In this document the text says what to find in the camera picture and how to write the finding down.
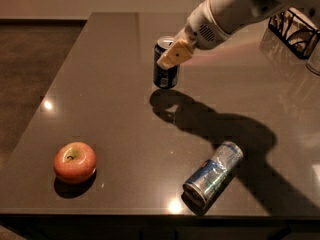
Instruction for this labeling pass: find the blue pepsi can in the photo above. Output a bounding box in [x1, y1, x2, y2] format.
[153, 36, 179, 89]

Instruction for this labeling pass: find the red apple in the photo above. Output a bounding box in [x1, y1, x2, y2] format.
[54, 142, 96, 185]

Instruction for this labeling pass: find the black wire basket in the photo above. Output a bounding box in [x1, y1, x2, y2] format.
[268, 9, 320, 59]

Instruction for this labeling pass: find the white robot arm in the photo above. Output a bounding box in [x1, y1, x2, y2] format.
[157, 0, 320, 70]

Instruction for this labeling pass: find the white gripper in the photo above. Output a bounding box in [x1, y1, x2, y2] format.
[157, 0, 230, 70]

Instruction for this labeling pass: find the silver blue energy drink can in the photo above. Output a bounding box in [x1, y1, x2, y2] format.
[183, 141, 243, 208]

